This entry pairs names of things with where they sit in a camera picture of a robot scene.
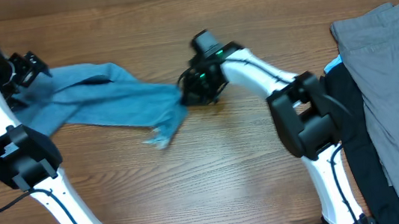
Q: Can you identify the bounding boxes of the light blue denim jeans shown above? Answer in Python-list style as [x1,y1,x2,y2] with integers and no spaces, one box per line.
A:
[13,63,188,149]

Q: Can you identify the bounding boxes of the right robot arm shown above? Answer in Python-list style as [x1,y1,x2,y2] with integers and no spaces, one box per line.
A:
[177,30,371,224]

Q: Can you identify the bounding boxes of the gray trousers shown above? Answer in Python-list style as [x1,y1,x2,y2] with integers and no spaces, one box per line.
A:
[330,3,399,198]

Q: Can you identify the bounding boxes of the black garment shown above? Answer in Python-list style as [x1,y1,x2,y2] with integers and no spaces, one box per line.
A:
[320,64,399,224]

